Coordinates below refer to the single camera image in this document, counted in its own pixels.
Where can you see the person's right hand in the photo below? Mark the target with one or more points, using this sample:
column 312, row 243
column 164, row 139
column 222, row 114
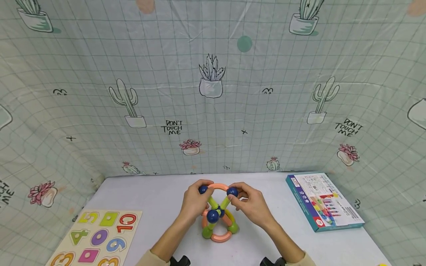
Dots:
column 254, row 205

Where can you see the person's left hand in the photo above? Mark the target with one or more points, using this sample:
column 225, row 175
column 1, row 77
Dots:
column 193, row 202

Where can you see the blue toy ball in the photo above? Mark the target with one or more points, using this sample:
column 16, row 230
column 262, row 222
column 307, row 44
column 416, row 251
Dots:
column 212, row 216
column 232, row 191
column 222, row 212
column 203, row 190

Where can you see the orange curved toy rod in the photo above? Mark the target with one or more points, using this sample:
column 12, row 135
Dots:
column 203, row 218
column 221, row 237
column 219, row 186

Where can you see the person's right forearm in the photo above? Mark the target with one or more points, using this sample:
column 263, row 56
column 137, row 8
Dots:
column 288, row 244

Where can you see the person's left forearm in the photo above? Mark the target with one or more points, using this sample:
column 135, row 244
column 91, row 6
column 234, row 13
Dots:
column 164, row 242

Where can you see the yellow-green straight toy rod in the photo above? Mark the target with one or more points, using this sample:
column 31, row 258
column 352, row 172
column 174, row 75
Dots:
column 225, row 203
column 208, row 229
column 213, row 203

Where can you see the black wrist band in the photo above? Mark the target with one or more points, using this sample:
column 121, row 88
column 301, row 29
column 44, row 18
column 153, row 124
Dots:
column 273, row 262
column 180, row 261

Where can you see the wooden number puzzle board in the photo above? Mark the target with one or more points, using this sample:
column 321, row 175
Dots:
column 134, row 236

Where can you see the blue toy packaging box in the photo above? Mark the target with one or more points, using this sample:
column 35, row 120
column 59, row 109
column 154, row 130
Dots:
column 324, row 201

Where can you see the set of coloured puzzle pieces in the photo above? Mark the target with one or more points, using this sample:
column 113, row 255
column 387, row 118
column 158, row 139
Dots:
column 100, row 237

